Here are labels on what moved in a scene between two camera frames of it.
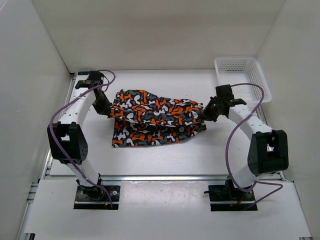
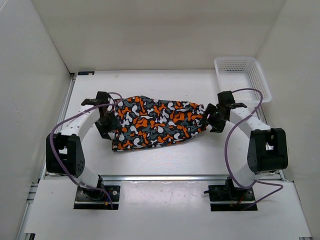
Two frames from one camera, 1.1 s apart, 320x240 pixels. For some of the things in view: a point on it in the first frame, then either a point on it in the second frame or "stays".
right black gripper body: x=212 y=112 -> x=215 y=119
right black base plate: x=229 y=193 stays
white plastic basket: x=235 y=70 stays
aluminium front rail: x=170 y=177 stays
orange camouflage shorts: x=141 y=119 stays
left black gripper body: x=101 y=104 -> x=108 y=123
